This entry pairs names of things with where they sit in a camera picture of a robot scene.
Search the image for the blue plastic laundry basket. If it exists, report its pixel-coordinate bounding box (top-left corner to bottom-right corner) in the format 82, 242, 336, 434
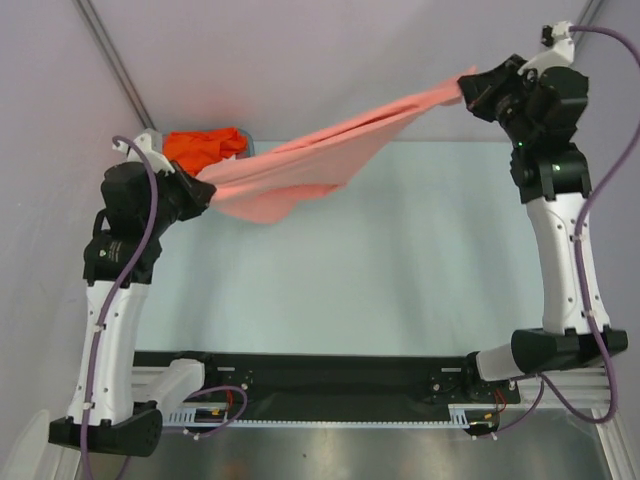
236, 128, 255, 159

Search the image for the orange t shirt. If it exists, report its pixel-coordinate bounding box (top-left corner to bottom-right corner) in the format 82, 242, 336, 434
163, 127, 246, 177

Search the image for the blue slotted cable duct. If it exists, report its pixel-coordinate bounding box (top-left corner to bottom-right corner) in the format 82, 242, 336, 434
163, 404, 229, 428

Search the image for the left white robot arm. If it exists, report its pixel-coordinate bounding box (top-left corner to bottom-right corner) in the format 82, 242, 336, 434
49, 162, 221, 457

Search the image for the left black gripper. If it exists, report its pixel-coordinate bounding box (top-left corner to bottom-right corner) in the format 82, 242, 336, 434
142, 159, 214, 236

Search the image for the salmon pink t shirt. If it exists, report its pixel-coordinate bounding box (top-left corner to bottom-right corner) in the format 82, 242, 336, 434
197, 67, 476, 224

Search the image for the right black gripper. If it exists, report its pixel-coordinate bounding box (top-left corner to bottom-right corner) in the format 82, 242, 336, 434
461, 54, 543, 147

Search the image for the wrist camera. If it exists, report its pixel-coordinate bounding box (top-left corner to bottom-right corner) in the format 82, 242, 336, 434
518, 21, 575, 76
112, 129, 175, 174

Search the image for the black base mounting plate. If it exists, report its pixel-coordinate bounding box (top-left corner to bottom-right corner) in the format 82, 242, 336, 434
134, 351, 521, 424

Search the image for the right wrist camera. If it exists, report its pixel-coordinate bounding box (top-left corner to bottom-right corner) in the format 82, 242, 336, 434
518, 21, 575, 76

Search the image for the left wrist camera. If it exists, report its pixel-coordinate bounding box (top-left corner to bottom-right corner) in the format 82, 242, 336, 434
112, 129, 175, 174

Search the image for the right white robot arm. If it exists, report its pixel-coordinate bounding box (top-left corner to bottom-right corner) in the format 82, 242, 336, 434
458, 55, 629, 401

